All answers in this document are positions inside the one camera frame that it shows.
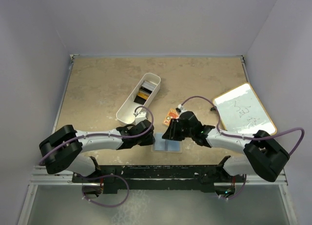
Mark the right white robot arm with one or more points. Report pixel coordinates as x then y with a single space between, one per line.
261 155

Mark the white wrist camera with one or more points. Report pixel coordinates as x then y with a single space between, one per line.
180 109
140 116

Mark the black card in tray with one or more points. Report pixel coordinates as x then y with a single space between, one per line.
139 100

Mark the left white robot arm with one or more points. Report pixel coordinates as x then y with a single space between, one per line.
62 150

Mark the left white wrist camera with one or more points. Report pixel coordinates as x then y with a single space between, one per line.
140 116

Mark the orange spiral notebook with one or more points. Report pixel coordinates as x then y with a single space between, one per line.
172 114

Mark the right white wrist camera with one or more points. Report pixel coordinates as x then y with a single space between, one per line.
180 109

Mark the aluminium table frame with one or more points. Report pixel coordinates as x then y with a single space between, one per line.
53 200

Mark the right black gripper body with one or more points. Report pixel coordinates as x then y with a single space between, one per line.
187 133

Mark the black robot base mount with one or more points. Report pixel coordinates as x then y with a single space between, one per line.
204 178

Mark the white credit card stack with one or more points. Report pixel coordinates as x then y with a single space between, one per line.
148 85

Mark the white oblong plastic tray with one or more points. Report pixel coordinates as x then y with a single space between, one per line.
125 114

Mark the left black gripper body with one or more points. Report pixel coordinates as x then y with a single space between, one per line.
146 140

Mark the yellow framed whiteboard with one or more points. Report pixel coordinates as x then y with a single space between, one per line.
242 112

